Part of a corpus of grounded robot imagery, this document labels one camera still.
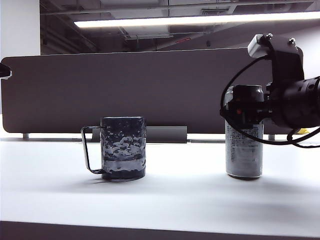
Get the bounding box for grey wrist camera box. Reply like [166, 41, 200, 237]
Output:
[247, 33, 275, 60]

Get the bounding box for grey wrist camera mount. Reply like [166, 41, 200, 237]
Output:
[265, 33, 306, 84]

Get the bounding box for dark desk divider panel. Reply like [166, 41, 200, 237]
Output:
[0, 46, 305, 135]

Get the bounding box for silver metal beverage can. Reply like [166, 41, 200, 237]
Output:
[224, 84, 265, 180]

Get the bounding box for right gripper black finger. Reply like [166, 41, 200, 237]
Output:
[224, 85, 267, 130]

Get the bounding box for long ceiling light strip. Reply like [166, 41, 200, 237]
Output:
[73, 11, 320, 29]

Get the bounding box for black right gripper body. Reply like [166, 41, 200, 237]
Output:
[264, 81, 286, 126]

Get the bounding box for black camera cable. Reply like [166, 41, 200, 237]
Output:
[219, 55, 320, 149]

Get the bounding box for dark hammered mug with handle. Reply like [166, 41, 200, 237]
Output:
[80, 115, 147, 181]

